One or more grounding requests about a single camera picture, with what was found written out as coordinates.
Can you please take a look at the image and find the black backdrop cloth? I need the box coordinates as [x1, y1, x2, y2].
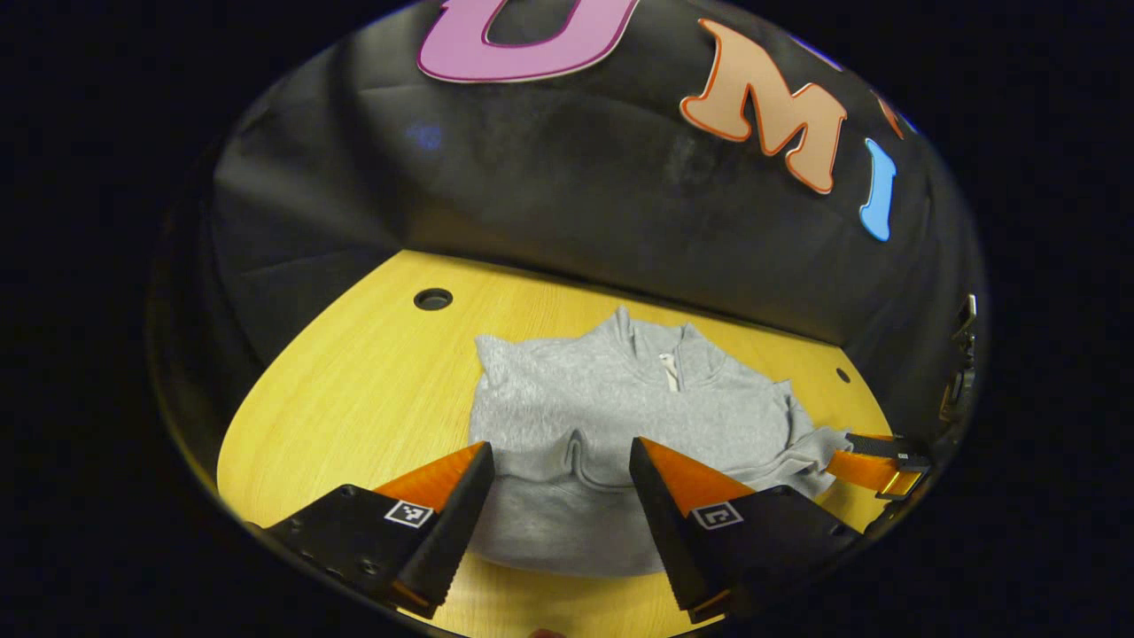
[155, 0, 986, 462]

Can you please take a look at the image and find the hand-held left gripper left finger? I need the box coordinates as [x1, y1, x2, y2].
[257, 440, 495, 619]

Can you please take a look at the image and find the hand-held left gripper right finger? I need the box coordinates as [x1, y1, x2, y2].
[629, 436, 865, 623]

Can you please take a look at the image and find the grey sweatshirt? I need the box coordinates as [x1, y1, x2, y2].
[468, 306, 856, 577]

